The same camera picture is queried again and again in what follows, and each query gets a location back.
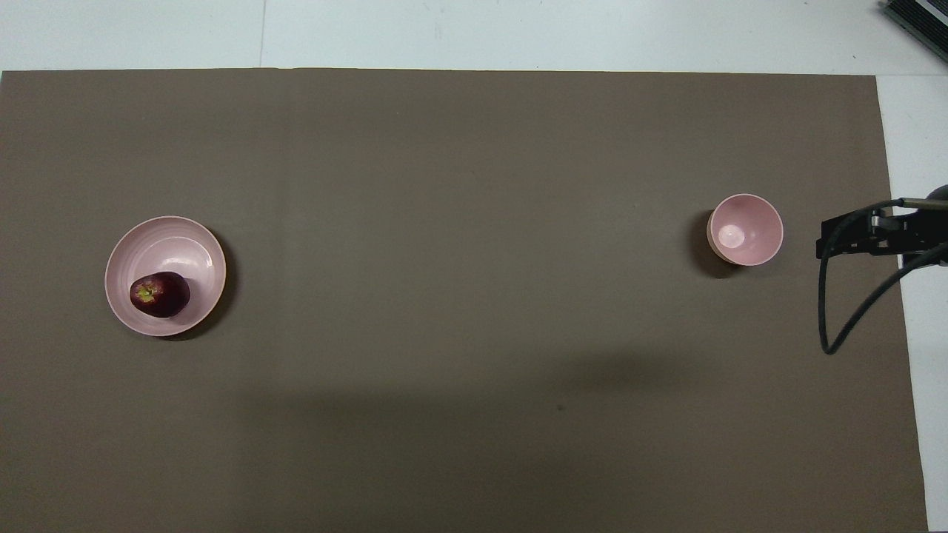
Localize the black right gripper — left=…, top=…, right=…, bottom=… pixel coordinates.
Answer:
left=816, top=209, right=948, bottom=269

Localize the dark red apple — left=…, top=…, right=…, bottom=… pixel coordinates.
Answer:
left=130, top=271, right=192, bottom=319

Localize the large pink bowl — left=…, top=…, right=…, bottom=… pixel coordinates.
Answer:
left=104, top=215, right=227, bottom=338

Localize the grey ribbed metal device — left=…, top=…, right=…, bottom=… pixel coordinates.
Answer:
left=879, top=0, right=948, bottom=64

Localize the brown table mat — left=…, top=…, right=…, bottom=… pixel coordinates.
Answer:
left=0, top=68, right=929, bottom=533

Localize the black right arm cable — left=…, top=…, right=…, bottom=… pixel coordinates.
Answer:
left=817, top=197, right=948, bottom=355

